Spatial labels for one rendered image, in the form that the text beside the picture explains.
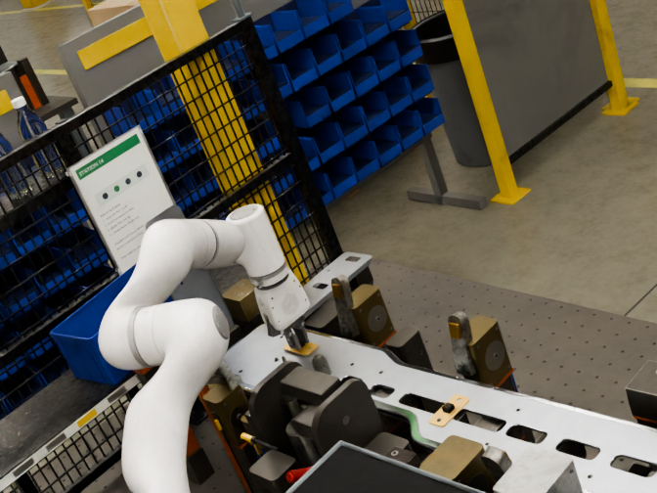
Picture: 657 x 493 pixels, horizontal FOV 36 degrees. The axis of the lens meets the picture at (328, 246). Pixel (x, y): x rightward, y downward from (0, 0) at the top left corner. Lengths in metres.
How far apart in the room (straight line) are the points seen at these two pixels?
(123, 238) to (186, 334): 0.96
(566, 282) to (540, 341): 1.57
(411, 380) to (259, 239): 0.41
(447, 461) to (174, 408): 0.43
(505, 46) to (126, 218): 2.61
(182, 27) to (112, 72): 1.22
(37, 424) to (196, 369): 0.81
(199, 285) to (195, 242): 0.60
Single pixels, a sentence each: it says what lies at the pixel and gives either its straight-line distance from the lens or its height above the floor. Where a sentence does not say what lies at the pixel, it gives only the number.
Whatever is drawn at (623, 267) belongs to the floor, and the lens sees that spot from 4.07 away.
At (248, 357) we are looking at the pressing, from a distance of 2.27.
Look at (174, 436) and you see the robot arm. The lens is 1.59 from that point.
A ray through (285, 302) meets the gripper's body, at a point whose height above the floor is 1.13.
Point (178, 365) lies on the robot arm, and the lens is 1.61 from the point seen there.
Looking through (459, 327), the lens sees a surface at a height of 1.08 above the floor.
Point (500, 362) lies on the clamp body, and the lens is 2.01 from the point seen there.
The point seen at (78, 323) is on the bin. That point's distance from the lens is 2.47.
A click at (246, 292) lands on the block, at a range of 2.40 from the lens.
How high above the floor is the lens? 2.10
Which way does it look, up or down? 25 degrees down
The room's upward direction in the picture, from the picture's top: 22 degrees counter-clockwise
